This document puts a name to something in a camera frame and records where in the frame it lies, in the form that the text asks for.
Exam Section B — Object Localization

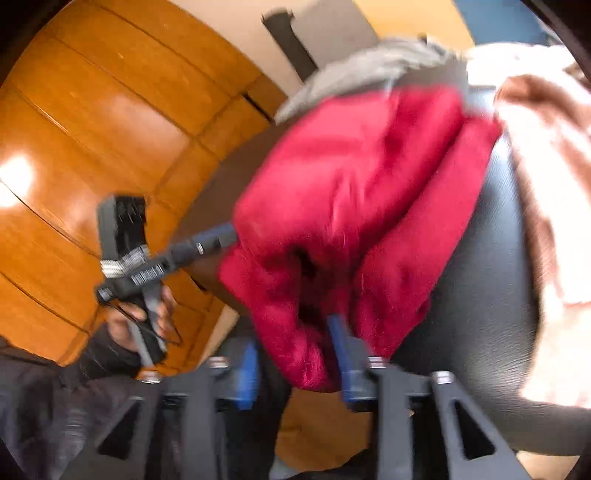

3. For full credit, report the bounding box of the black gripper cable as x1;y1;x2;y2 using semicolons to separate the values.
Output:
98;299;184;347

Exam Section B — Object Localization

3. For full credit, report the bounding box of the person's left hand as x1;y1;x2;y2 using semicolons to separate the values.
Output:
105;286;177;353

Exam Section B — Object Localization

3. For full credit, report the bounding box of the orange wooden cabinet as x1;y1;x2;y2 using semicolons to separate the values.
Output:
1;1;284;364

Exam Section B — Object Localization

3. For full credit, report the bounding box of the grey hoodie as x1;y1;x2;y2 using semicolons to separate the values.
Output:
274;37;460;124

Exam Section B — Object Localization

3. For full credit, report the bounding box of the red knit garment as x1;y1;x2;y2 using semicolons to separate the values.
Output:
218;86;502;392

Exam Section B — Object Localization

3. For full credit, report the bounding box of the pink beige knit sweater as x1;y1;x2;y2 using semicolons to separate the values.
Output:
465;43;590;408

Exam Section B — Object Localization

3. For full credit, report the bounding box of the person's left forearm dark sleeve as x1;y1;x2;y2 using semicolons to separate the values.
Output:
1;326;141;479

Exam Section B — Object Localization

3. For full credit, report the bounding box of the grey yellow blue sofa backrest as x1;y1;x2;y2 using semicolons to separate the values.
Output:
290;0;551;68

